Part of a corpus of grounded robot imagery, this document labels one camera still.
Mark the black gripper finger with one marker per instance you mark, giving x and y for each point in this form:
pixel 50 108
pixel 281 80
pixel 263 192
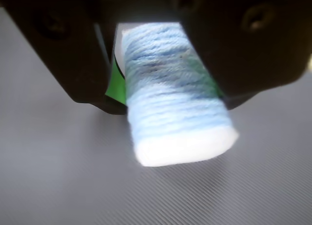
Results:
pixel 63 52
pixel 248 52

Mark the light blue yarn block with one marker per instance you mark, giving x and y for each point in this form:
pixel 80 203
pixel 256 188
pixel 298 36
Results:
pixel 175 118

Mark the large grey textured mat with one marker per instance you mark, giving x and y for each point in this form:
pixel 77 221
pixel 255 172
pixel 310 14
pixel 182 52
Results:
pixel 73 174

